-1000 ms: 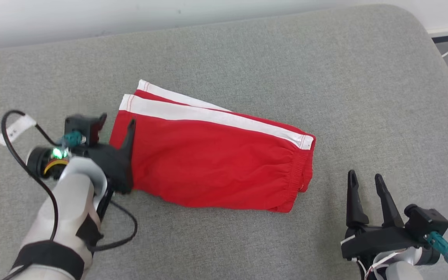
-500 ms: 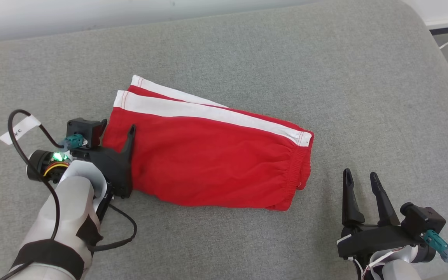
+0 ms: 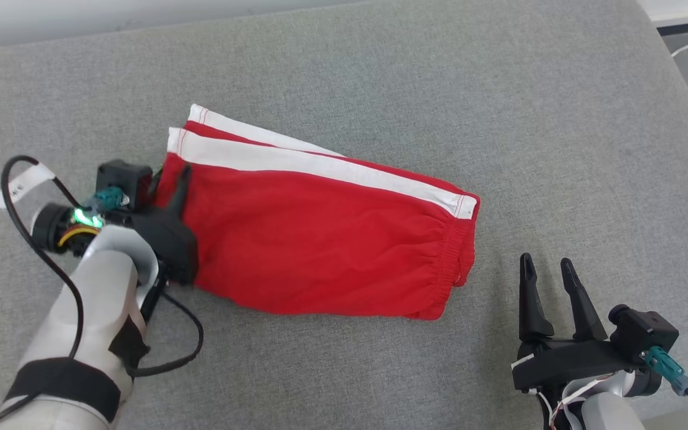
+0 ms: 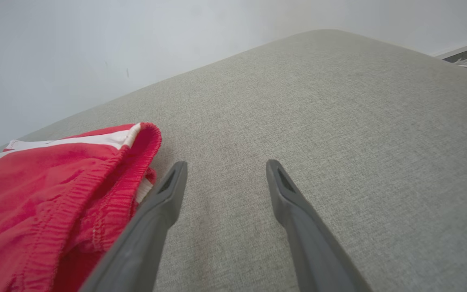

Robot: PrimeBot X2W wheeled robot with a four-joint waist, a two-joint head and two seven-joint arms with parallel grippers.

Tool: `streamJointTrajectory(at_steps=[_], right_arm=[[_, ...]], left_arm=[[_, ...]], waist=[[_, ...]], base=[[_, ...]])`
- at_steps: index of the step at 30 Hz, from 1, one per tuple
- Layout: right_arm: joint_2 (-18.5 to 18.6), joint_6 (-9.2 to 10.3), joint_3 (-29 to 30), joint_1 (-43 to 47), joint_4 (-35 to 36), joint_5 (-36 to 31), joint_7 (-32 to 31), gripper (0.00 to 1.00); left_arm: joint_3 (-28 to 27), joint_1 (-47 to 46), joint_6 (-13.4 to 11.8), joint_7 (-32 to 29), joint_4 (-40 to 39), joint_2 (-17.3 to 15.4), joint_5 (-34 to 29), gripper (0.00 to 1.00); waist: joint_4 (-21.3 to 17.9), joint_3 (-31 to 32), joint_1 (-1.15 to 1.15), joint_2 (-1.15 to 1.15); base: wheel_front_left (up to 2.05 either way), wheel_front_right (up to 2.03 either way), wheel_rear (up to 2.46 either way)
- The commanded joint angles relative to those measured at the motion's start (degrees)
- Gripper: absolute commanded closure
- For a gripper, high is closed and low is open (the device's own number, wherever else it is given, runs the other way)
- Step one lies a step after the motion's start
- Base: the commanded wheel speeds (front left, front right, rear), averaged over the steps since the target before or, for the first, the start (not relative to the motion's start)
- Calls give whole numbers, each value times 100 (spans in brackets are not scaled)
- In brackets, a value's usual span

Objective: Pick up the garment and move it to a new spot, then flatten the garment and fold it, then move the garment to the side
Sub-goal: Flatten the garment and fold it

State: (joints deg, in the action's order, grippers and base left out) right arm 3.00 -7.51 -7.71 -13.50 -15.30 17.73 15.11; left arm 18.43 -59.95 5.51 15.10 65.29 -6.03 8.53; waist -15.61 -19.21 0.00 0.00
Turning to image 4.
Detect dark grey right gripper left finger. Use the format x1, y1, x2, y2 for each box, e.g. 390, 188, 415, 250
79, 161, 188, 292

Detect red white basketball shorts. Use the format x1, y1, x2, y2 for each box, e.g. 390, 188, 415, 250
0, 122, 162, 292

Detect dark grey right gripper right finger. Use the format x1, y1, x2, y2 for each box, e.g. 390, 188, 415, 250
266, 159, 374, 292

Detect grey fabric sofa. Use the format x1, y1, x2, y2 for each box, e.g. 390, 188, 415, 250
0, 29, 467, 292

